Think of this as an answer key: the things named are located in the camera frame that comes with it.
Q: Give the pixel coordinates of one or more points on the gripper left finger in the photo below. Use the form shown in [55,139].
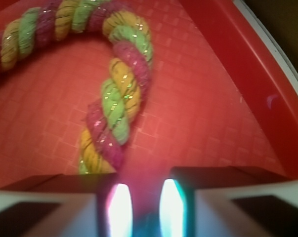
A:
[61,205]

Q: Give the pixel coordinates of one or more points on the red plastic tray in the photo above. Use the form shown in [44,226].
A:
[194,114]

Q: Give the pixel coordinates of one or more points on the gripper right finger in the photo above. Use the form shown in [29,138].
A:
[232,201]

